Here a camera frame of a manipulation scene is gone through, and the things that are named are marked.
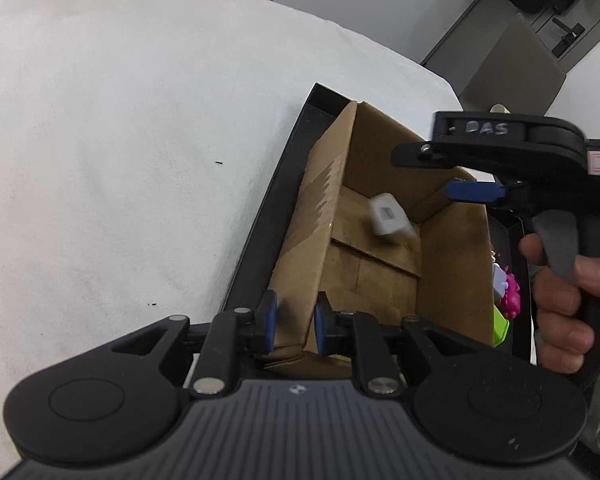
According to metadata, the white charger block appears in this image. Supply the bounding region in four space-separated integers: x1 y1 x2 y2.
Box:
366 192 416 242

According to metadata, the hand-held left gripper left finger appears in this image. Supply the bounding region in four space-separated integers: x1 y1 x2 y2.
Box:
111 291 279 396

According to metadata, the green plastic box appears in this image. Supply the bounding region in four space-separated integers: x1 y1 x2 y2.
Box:
493 304 511 349

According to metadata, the white table cloth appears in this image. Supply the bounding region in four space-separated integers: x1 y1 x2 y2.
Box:
0 0 465 463

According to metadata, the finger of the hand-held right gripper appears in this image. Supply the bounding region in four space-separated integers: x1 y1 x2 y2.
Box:
391 111 587 169
444 180 530 209

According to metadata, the black tray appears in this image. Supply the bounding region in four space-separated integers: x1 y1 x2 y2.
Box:
220 82 537 367

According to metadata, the brown cardboard box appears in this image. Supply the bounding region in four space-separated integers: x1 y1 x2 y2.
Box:
252 101 496 381

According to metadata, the pink toy figure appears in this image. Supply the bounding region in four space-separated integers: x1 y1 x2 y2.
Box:
499 271 522 319

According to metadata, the blue toy figure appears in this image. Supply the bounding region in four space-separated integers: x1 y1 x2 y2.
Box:
491 264 509 303

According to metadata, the person's right hand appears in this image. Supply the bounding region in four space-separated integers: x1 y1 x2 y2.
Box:
518 234 600 376

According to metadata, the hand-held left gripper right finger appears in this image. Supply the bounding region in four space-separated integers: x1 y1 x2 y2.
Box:
314 291 487 396

